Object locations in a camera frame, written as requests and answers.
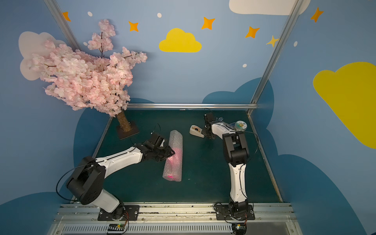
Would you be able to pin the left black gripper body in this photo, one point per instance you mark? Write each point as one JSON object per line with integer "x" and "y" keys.
{"x": 164, "y": 150}

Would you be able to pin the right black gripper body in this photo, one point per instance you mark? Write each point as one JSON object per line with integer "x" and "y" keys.
{"x": 208, "y": 129}

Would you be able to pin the beige tape dispenser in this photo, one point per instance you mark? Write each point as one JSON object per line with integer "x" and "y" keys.
{"x": 196, "y": 131}

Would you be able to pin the pink plastic wine glass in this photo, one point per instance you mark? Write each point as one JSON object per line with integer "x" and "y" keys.
{"x": 173, "y": 168}

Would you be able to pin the clear bubble wrap sheet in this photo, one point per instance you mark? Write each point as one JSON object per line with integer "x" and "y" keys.
{"x": 176, "y": 142}

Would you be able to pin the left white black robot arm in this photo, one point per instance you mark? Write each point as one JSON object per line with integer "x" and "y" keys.
{"x": 87, "y": 179}

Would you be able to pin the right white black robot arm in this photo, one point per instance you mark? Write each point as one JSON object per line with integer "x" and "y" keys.
{"x": 236, "y": 154}

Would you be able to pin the left controller circuit board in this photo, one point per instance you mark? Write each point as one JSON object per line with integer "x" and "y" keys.
{"x": 116, "y": 229}

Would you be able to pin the controller circuit board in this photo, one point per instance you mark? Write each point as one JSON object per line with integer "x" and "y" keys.
{"x": 116, "y": 229}
{"x": 239, "y": 229}

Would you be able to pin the pink cherry blossom tree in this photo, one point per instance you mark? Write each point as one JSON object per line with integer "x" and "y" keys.
{"x": 82, "y": 80}

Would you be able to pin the right controller circuit board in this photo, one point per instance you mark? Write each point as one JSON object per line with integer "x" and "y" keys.
{"x": 239, "y": 229}

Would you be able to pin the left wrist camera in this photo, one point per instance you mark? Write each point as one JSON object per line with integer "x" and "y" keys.
{"x": 156, "y": 139}

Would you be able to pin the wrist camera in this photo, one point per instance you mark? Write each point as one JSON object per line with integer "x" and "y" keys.
{"x": 209, "y": 118}
{"x": 156, "y": 139}

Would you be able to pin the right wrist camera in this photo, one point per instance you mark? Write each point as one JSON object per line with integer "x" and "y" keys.
{"x": 209, "y": 118}

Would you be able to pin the rear aluminium frame bar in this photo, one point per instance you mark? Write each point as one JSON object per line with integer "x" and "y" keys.
{"x": 180, "y": 106}

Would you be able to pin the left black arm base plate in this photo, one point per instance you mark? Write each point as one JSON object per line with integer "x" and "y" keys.
{"x": 121, "y": 213}

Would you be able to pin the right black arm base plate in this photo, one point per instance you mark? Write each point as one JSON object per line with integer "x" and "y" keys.
{"x": 234, "y": 211}

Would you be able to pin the aluminium front rail frame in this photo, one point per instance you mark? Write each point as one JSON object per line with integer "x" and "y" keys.
{"x": 176, "y": 219}

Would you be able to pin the right aluminium frame post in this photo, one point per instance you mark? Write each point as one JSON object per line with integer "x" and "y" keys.
{"x": 284, "y": 36}

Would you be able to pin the aluminium frame post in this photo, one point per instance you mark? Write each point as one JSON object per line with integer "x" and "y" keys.
{"x": 284, "y": 36}
{"x": 57, "y": 14}

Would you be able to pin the left aluminium frame post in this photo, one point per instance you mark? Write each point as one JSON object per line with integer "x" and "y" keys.
{"x": 57, "y": 14}

